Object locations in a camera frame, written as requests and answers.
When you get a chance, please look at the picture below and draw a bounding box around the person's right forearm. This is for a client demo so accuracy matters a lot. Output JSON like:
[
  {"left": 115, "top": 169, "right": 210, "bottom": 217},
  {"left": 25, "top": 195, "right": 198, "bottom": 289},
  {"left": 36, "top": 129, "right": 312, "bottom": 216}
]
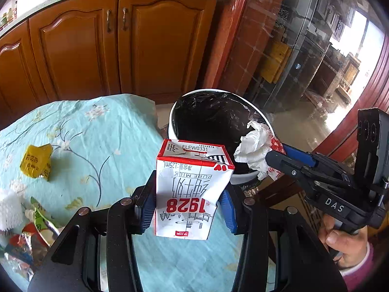
[{"left": 342, "top": 243, "right": 384, "bottom": 292}]

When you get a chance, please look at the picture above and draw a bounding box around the green snack wrapper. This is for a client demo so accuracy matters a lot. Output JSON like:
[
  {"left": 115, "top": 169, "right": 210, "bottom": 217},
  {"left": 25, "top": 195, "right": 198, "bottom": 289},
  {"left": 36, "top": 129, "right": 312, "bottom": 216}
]
[{"left": 26, "top": 196, "right": 63, "bottom": 247}]

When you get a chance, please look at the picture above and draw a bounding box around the wooden cabinet door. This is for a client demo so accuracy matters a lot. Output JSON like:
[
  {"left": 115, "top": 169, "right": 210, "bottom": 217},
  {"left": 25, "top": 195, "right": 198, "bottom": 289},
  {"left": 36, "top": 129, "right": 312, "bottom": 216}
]
[
  {"left": 29, "top": 0, "right": 121, "bottom": 101},
  {"left": 0, "top": 21, "right": 51, "bottom": 128},
  {"left": 118, "top": 0, "right": 218, "bottom": 101}
]

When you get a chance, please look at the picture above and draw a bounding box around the group of bottles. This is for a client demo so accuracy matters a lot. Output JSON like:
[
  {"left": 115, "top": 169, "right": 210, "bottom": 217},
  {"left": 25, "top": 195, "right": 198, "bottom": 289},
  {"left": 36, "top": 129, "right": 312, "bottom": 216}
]
[{"left": 0, "top": 1, "right": 19, "bottom": 28}]

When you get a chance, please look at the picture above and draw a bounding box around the glass sliding door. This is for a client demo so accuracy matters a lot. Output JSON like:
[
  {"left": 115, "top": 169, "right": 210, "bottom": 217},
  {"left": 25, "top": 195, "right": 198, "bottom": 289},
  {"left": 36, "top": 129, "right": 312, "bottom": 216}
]
[{"left": 240, "top": 0, "right": 382, "bottom": 159}]

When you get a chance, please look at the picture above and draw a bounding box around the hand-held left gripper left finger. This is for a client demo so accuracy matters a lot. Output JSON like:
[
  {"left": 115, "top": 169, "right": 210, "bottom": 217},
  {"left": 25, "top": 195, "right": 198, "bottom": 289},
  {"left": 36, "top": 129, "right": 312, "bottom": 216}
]
[{"left": 29, "top": 172, "right": 157, "bottom": 292}]

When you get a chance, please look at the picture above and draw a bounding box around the red foil wrapper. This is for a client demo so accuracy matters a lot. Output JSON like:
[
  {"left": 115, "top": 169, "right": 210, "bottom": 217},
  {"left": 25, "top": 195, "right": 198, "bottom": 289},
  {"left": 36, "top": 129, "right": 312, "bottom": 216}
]
[{"left": 0, "top": 222, "right": 52, "bottom": 280}]

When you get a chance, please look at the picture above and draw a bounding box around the light blue floral tablecloth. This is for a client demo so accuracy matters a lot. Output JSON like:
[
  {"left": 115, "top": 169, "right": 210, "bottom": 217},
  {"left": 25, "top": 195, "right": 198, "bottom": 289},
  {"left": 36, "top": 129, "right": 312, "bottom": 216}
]
[{"left": 0, "top": 94, "right": 286, "bottom": 292}]

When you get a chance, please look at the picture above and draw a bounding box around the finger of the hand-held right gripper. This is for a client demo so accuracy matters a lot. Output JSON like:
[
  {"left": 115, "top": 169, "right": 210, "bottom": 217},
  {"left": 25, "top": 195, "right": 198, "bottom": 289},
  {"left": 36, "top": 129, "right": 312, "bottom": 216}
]
[
  {"left": 281, "top": 144, "right": 350, "bottom": 175},
  {"left": 265, "top": 150, "right": 317, "bottom": 186}
]

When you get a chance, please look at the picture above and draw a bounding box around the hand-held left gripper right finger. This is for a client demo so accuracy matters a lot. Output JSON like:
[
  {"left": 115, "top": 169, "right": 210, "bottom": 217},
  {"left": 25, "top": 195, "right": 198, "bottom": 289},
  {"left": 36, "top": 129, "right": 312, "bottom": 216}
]
[{"left": 217, "top": 184, "right": 348, "bottom": 292}]

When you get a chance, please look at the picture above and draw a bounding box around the crumpled yellow wrapper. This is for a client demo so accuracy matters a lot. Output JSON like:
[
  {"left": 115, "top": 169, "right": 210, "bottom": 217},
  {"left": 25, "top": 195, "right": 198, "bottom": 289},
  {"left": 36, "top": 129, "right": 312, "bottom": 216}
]
[{"left": 20, "top": 144, "right": 53, "bottom": 181}]

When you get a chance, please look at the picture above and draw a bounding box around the yellow crate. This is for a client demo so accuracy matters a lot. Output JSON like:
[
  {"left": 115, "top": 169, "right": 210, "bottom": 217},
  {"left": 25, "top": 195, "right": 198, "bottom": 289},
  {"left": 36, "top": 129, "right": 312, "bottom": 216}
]
[{"left": 259, "top": 41, "right": 292, "bottom": 84}]

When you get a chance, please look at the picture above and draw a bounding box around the white paper wrapper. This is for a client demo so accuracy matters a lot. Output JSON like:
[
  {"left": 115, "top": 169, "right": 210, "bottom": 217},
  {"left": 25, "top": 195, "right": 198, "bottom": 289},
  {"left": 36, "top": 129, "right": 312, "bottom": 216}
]
[{"left": 234, "top": 121, "right": 284, "bottom": 181}]

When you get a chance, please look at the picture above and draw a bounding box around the white foam net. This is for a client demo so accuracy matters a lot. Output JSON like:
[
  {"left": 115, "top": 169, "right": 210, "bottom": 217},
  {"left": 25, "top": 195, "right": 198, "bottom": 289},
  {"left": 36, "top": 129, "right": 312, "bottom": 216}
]
[{"left": 0, "top": 189, "right": 25, "bottom": 231}]

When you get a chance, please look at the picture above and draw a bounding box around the red and white milk carton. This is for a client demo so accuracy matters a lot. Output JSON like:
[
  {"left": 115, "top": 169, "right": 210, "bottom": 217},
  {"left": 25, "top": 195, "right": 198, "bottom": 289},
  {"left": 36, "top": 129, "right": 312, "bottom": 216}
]
[{"left": 154, "top": 138, "right": 236, "bottom": 240}]

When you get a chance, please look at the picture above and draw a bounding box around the person's right hand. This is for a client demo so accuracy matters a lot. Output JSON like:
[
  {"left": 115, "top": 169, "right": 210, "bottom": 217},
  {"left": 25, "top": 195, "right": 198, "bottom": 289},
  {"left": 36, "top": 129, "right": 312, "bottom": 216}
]
[{"left": 319, "top": 216, "right": 373, "bottom": 271}]

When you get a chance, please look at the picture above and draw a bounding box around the white round trash bin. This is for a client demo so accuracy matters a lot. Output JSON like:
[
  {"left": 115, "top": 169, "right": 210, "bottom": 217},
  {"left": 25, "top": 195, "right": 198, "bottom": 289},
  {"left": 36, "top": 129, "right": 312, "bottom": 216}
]
[{"left": 168, "top": 89, "right": 275, "bottom": 186}]

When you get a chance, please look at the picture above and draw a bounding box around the red wooden door frame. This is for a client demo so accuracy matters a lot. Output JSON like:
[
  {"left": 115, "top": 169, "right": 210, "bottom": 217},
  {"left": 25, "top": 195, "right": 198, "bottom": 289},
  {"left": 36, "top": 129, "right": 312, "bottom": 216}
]
[
  {"left": 313, "top": 21, "right": 389, "bottom": 162},
  {"left": 210, "top": 0, "right": 263, "bottom": 96}
]

